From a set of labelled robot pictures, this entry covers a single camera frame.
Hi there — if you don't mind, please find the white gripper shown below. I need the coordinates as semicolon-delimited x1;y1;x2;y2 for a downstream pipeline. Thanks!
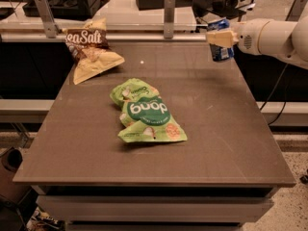
206;18;270;55

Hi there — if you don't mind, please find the blue pepsi can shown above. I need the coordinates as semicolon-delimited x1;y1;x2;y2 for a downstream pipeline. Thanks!
207;17;235;63

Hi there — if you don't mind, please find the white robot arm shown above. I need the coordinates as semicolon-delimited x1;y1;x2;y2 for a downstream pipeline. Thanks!
206;16;308;69

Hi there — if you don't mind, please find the green popcorn bag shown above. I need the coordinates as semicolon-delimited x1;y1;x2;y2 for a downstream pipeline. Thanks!
110;78;188;142

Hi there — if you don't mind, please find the sea salt chips bag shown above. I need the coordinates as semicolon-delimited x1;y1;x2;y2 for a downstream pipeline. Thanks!
64;18;125;85

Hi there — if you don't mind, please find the black box on floor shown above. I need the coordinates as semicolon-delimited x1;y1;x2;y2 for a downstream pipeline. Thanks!
22;0;111;21

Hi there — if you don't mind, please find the white drawer front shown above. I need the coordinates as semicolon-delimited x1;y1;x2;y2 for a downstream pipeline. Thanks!
37;195;273;223

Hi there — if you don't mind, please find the middle metal glass bracket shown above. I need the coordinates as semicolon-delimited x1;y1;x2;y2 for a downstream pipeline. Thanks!
164;0;175;39

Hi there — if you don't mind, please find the metal glass bracket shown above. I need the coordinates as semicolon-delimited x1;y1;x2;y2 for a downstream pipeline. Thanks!
34;0;60;39
286;0;308;21
164;0;175;39

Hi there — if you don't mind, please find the black cable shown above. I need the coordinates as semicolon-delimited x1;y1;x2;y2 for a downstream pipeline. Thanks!
259;63;290;127

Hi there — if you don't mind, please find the right metal glass bracket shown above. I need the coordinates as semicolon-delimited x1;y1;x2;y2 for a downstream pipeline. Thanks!
286;0;308;21

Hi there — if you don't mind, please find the left metal glass bracket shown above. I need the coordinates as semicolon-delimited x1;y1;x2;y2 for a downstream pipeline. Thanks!
34;0;60;39

